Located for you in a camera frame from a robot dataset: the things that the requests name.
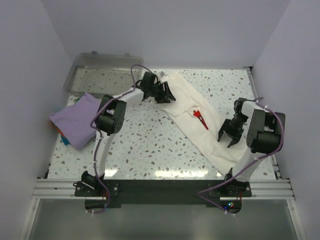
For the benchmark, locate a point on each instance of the aluminium rail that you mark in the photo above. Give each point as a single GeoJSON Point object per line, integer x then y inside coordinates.
{"type": "Point", "coordinates": [272, 160]}
{"type": "Point", "coordinates": [279, 189]}

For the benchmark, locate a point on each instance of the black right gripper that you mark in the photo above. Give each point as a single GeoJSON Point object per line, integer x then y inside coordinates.
{"type": "Point", "coordinates": [232, 128]}

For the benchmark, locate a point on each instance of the folded orange and teal clothes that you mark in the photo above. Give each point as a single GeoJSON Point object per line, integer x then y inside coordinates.
{"type": "Point", "coordinates": [64, 140]}

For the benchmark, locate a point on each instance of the white Coca-Cola t-shirt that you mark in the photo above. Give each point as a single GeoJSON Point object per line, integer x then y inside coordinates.
{"type": "Point", "coordinates": [200, 122]}

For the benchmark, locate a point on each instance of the aluminium right side rail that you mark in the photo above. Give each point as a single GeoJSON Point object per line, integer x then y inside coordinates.
{"type": "Point", "coordinates": [272, 160]}

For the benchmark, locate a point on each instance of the aluminium front rail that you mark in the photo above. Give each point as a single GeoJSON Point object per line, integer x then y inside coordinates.
{"type": "Point", "coordinates": [279, 189]}

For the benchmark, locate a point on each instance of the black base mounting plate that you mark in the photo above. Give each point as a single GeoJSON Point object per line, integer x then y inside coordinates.
{"type": "Point", "coordinates": [114, 193]}

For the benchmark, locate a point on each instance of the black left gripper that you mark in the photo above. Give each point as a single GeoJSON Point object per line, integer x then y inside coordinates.
{"type": "Point", "coordinates": [159, 91]}

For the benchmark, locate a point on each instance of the folded purple t-shirt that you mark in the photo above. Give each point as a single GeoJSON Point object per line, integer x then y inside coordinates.
{"type": "Point", "coordinates": [74, 120]}

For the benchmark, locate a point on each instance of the clear plastic storage bin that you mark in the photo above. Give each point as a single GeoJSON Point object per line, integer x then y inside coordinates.
{"type": "Point", "coordinates": [100, 74]}

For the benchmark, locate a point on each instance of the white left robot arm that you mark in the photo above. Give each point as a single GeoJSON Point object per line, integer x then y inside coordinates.
{"type": "Point", "coordinates": [110, 117]}

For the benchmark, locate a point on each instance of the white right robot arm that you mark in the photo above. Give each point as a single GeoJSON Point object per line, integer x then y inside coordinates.
{"type": "Point", "coordinates": [265, 136]}

